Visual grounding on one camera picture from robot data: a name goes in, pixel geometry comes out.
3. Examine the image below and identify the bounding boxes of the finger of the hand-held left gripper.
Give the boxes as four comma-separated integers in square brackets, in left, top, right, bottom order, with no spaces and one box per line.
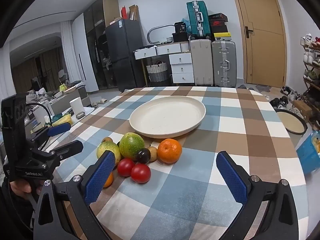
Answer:
[31,122,72,143]
[49,140,84,162]

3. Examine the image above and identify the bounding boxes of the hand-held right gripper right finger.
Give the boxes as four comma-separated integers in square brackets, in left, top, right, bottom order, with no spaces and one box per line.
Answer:
[216,151,299,240]

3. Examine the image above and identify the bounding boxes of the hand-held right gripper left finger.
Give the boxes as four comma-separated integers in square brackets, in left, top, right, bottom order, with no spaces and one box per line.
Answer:
[32,152,117,240]

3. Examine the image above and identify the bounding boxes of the small orange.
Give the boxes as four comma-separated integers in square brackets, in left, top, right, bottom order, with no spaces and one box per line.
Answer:
[103,172,114,188]

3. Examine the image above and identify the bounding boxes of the red tomato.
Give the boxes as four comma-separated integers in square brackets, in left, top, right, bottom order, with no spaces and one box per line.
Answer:
[117,158,135,177]
[130,164,152,183]

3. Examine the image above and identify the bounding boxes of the yellow round fruit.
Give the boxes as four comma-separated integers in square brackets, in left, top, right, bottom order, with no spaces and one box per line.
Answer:
[97,141,122,167]

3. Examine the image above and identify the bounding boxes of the green round fruit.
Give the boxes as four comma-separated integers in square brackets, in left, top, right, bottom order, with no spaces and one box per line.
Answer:
[119,132,145,160]

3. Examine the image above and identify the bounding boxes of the large orange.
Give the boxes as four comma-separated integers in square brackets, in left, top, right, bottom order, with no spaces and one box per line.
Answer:
[157,138,182,164]

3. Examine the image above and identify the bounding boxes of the cream round plate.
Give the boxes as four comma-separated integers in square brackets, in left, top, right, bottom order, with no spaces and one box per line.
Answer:
[129,96,207,138]

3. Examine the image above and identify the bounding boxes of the person's left hand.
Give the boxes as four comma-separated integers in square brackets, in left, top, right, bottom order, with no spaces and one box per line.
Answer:
[10,179,41,200]

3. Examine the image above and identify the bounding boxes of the yellow cloth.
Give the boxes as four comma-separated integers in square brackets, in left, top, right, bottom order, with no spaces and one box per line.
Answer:
[52,114,73,127]

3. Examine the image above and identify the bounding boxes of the white cylindrical bin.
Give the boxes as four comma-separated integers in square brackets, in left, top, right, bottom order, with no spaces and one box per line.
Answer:
[69,97,85,117]

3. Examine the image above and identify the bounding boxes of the checkered tablecloth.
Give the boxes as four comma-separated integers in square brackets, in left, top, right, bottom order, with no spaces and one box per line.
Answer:
[47,86,310,240]

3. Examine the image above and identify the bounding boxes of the brown curtain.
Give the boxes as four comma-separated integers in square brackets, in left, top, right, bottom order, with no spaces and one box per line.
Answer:
[11,49,63,93]

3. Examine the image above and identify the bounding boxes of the blue box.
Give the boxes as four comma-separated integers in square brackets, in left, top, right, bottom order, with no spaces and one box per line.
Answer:
[296,131,320,175]

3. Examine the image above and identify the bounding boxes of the white curtain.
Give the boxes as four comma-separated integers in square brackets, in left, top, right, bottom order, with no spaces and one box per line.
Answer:
[60,21,75,85]

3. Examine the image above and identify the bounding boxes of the round black rimmed stool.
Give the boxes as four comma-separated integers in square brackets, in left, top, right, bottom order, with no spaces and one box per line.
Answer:
[275,109,307,135]

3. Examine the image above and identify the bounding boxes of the scattered dark shoes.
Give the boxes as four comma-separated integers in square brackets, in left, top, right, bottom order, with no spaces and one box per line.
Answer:
[270,86,308,120]

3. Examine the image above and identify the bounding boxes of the dark glass wardrobe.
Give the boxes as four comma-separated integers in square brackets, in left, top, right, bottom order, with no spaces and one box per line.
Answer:
[84,0,120,90]

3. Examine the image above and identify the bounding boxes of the dark refrigerator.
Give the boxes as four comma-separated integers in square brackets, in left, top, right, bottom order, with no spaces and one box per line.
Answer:
[105,19,147,90]

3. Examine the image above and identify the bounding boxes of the wicker basket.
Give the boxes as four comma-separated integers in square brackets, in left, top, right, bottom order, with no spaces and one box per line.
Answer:
[146,62,168,82]

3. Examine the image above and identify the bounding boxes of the silver suitcase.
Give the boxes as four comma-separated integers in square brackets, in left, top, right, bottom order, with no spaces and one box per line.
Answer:
[211,40,237,88]

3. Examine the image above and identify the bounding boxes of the beige suitcase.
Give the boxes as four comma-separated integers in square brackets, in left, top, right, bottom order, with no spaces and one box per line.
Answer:
[190,39,215,87]

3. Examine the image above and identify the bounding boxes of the wooden shoe rack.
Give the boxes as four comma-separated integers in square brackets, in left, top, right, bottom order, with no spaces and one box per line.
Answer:
[301,34,320,125]

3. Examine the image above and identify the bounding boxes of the white drawer desk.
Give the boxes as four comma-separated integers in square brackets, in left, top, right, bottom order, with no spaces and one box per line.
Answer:
[134,42,195,84]

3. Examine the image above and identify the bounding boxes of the wooden door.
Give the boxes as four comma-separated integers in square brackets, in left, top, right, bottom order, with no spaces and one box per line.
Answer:
[229,0,287,88]

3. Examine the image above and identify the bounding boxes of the open cardboard box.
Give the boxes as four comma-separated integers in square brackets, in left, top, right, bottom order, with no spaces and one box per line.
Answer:
[129,4,140,21]

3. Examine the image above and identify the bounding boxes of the yellow black shoe box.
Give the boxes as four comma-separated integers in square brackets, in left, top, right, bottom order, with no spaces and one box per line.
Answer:
[213,32,231,41]

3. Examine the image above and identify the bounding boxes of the row of shoes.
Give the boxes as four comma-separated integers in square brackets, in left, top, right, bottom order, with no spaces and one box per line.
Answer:
[301,33,320,85]

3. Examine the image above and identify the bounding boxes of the black basket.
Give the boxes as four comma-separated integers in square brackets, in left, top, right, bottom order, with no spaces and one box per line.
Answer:
[172,32,188,42]

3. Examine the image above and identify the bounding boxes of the teal suitcase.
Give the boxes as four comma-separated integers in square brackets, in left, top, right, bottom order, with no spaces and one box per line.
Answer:
[186,1,210,39]

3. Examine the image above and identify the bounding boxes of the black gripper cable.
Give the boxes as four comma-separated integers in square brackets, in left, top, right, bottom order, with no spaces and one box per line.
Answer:
[25,102,54,128]

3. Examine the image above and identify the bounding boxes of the oval metal frame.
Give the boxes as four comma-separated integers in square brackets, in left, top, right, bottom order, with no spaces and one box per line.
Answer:
[147,25,175,44]

